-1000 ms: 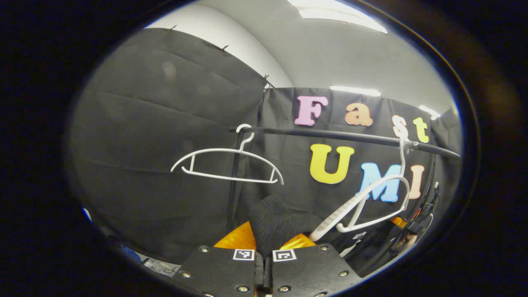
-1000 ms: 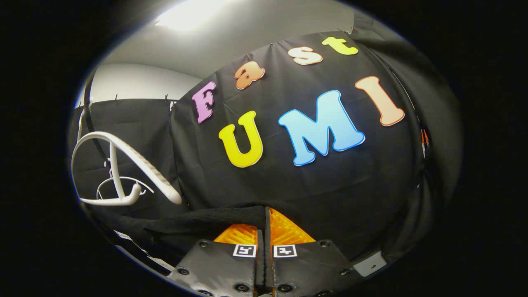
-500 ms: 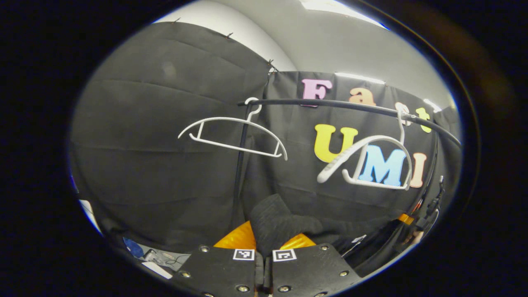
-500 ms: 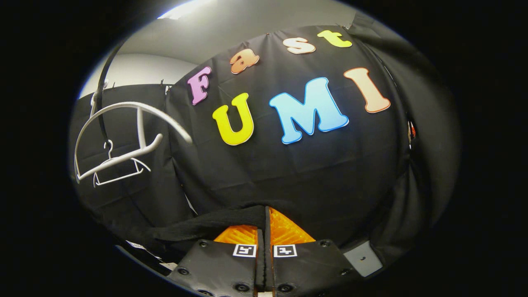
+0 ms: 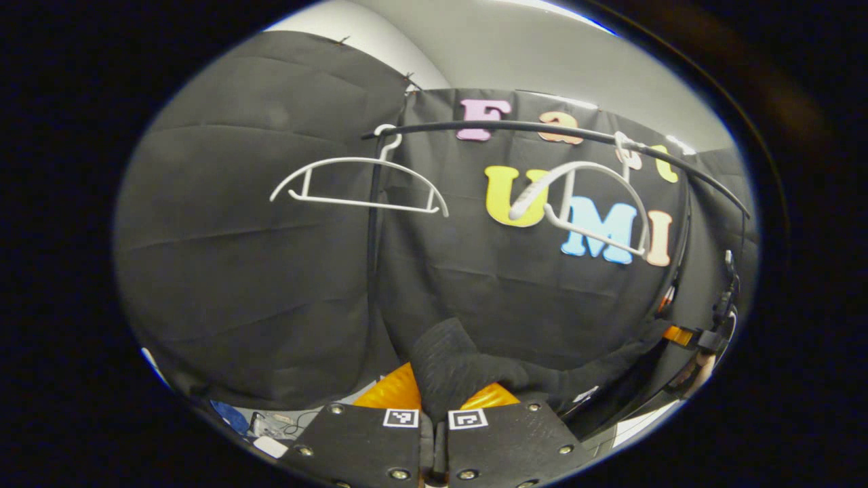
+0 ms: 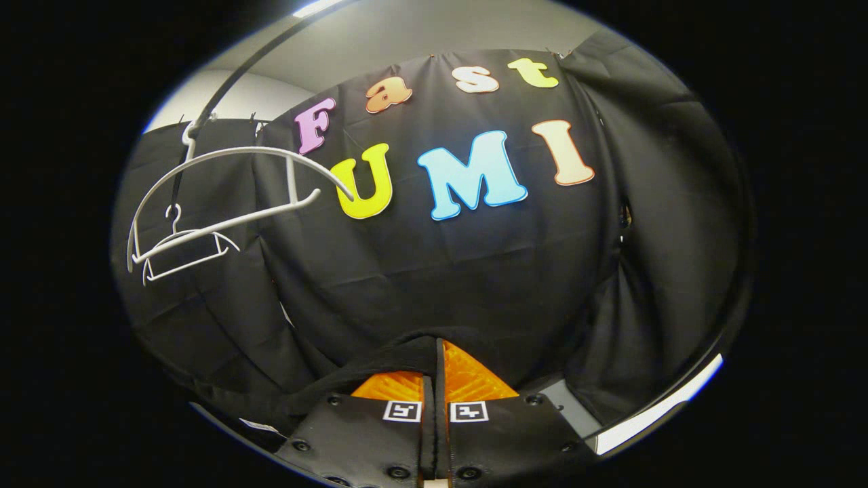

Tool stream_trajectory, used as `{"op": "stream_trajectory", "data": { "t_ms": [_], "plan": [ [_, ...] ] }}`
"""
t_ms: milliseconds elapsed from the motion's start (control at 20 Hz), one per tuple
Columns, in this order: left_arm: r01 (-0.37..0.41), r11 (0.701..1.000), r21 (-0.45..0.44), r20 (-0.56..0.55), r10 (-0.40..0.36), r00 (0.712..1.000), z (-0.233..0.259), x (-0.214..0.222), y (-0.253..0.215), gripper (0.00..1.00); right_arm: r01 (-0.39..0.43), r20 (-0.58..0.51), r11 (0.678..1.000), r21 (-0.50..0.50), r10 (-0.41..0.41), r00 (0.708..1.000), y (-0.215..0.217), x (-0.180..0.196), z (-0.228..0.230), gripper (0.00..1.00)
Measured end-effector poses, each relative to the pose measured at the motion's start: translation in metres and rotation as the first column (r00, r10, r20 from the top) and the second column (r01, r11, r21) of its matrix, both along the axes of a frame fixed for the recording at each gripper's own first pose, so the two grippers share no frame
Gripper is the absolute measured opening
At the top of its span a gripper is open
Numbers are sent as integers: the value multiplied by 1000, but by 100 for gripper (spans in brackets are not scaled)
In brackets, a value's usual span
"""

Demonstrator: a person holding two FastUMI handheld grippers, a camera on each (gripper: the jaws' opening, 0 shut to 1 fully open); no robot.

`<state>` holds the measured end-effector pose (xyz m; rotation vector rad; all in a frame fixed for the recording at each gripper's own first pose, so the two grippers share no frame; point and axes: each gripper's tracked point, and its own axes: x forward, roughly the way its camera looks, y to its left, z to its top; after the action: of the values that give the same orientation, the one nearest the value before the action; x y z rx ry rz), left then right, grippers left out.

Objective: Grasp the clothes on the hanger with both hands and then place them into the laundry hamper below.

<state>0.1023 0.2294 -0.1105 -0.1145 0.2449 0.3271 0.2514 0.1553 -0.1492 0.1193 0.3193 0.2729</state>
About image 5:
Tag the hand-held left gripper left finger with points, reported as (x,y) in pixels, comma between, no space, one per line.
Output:
(366,447)

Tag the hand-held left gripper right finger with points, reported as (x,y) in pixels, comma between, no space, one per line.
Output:
(508,447)

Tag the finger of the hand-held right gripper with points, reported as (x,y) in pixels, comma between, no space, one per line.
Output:
(678,335)

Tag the black knit cardigan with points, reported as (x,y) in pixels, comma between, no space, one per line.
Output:
(454,366)

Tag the white plastic clothes hanger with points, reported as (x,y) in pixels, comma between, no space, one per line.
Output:
(366,202)
(527,198)

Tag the black metal clothes rack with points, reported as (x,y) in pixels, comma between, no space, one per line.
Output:
(434,126)

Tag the small orange object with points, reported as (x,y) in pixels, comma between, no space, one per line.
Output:
(667,298)

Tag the small white card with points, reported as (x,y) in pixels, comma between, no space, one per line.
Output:
(271,446)

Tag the blue object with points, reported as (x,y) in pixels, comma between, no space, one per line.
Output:
(230,417)

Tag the black backdrop cloth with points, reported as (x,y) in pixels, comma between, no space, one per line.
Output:
(237,271)

